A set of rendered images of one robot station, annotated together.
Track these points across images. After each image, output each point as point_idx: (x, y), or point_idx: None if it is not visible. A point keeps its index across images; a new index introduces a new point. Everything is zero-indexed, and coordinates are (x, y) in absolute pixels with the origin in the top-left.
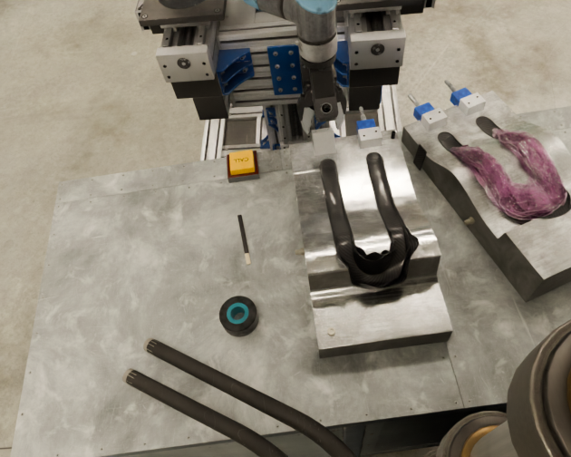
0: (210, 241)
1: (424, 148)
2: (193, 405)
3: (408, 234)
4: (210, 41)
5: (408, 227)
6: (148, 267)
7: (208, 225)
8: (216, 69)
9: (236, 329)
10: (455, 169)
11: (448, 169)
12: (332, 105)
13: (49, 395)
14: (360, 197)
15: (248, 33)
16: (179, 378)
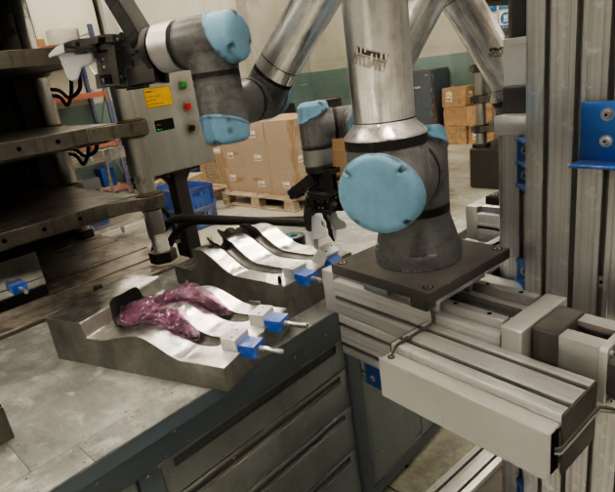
0: (350, 247)
1: (254, 306)
2: (275, 217)
3: (217, 243)
4: (488, 215)
5: (221, 249)
6: (367, 231)
7: (363, 248)
8: (480, 241)
9: (287, 233)
10: (214, 289)
11: (220, 289)
12: (292, 186)
13: (344, 210)
14: (270, 261)
15: (489, 241)
16: (299, 229)
